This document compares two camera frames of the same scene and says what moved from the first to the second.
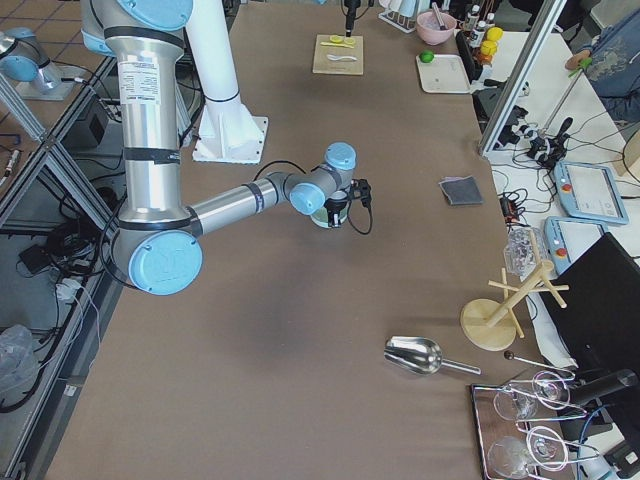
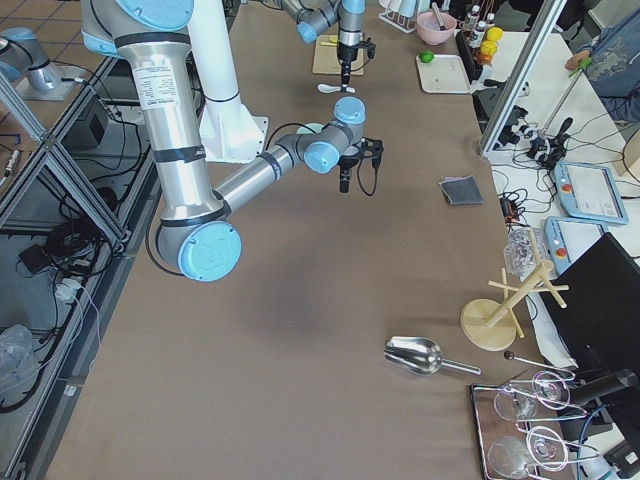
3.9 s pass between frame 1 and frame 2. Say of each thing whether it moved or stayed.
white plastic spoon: moved
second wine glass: stayed
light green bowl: moved
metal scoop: stayed
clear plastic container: stayed
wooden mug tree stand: stayed
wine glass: stayed
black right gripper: moved
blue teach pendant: stayed
